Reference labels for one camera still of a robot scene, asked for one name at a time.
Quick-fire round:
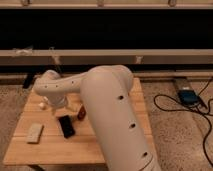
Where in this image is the wooden table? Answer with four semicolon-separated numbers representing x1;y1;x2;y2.
3;78;156;166

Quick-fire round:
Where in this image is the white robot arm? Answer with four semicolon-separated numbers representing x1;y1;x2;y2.
34;65;161;171

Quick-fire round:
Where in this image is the black eraser block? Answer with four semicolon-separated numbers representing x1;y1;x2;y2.
58;115;75;138

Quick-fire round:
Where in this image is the blue black power adapter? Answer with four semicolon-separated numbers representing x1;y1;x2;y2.
178;90;199;106

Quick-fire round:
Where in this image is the white tube with cap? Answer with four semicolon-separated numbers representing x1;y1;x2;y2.
38;99;46;110

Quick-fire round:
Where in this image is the beige rectangular sponge block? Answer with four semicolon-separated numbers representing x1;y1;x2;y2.
26;123;44;144

